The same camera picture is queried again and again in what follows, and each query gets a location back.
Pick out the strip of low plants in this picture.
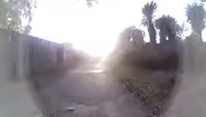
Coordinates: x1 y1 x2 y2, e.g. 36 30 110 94
118 72 182 117

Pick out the dark hedge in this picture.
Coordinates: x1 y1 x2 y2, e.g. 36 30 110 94
104 38 206 78

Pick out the long grey wall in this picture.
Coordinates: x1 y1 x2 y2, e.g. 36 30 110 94
0 26 96 87

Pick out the grey paved path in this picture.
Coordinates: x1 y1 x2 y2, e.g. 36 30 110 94
0 63 155 117

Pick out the leafy tree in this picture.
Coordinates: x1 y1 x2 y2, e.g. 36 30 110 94
0 0 104 35

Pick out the row of palm trees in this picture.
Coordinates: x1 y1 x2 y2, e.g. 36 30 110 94
116 0 206 48

